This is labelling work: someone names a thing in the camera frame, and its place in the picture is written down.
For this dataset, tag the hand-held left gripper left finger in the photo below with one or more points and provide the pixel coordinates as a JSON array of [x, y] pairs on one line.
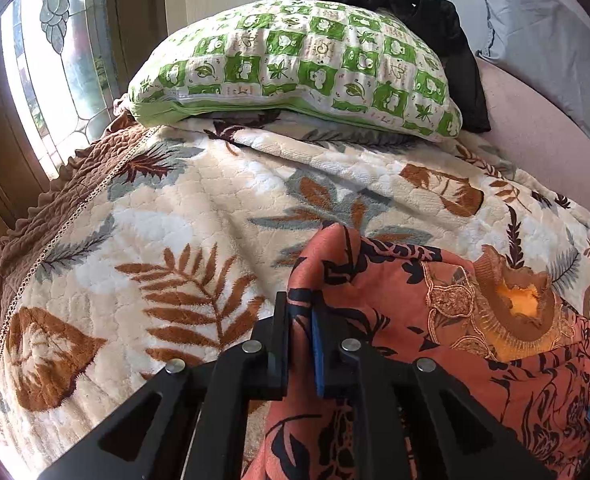
[[276, 360]]

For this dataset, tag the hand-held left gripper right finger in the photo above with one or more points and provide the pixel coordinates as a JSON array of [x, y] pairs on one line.
[[318, 355]]

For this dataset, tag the orange black floral garment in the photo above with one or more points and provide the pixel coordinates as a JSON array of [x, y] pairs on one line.
[[400, 300]]

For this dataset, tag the cream leaf print blanket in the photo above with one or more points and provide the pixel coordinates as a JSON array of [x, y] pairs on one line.
[[200, 220]]

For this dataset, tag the brown quilted bedspread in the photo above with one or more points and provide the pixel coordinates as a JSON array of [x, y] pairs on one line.
[[82, 170]]

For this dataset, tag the green white checkered pillow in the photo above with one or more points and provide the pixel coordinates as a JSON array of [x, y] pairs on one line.
[[295, 60]]

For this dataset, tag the pink quilted headboard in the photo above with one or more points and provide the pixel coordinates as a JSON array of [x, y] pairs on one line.
[[535, 140]]

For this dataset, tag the black cloth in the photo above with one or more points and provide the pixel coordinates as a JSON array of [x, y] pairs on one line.
[[455, 35]]

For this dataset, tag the stained glass window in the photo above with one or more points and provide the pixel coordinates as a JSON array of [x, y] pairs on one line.
[[75, 60]]

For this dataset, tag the grey pillow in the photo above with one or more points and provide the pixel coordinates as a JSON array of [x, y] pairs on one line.
[[540, 25]]

